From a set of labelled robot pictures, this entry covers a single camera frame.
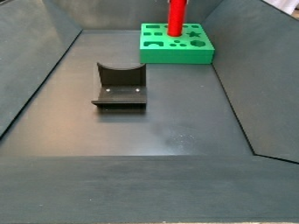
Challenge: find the red cylinder peg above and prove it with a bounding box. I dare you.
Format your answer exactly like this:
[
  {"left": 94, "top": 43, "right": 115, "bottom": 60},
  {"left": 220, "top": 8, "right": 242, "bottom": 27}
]
[{"left": 167, "top": 0, "right": 189, "bottom": 37}]

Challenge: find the black curved cradle holder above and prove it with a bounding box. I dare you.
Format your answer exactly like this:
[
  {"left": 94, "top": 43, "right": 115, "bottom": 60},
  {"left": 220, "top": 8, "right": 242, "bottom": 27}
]
[{"left": 91, "top": 63, "right": 147, "bottom": 107}]

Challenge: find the green shape sorting board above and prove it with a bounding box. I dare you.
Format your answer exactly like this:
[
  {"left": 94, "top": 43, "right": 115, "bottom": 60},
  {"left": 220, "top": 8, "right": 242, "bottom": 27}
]
[{"left": 141, "top": 24, "right": 216, "bottom": 64}]

